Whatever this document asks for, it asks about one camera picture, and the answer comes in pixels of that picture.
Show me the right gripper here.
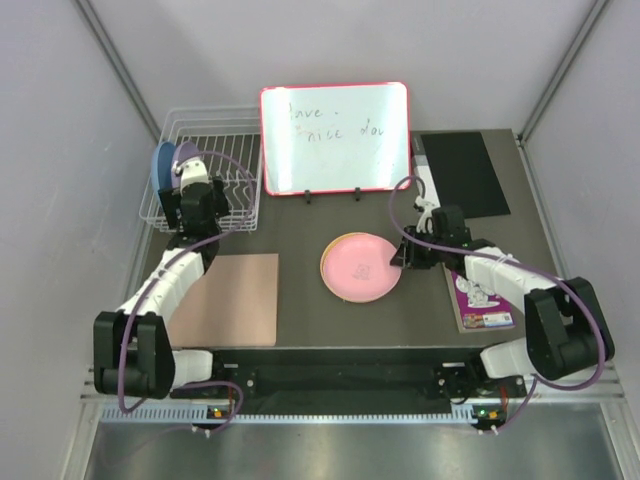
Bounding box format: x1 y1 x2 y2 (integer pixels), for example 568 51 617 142
391 225 449 270

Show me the blue plate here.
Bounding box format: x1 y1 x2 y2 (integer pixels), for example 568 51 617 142
151 141 176 193

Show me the orange plate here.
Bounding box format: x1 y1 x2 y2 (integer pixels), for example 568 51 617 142
319 231 396 305

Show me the purple plate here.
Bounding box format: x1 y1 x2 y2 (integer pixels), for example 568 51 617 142
171 141 200 188

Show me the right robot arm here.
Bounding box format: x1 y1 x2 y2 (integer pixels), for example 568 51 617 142
392 206 615 396

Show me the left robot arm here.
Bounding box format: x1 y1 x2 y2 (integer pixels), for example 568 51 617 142
93 178 230 399

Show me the purple book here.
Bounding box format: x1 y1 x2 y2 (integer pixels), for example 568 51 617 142
443 268 515 333

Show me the black notebook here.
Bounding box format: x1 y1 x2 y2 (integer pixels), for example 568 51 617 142
414 131 511 219

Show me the black whiteboard stand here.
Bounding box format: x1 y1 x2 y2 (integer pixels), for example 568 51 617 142
303 187 363 205

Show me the red framed whiteboard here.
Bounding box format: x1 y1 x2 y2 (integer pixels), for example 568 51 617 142
260 82 411 196

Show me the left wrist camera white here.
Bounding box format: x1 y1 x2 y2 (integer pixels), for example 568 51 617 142
171 156 209 190

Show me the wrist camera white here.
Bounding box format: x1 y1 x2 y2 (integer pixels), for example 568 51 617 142
414 195 440 234
171 156 209 190

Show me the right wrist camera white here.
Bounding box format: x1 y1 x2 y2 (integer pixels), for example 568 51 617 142
414 195 440 234

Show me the white wire dish rack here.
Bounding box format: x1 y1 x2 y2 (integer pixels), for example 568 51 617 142
161 106 263 232

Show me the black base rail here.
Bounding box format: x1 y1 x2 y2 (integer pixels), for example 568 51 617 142
169 346 531 402

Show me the grey cable duct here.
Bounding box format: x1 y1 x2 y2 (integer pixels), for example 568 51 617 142
100 404 503 425

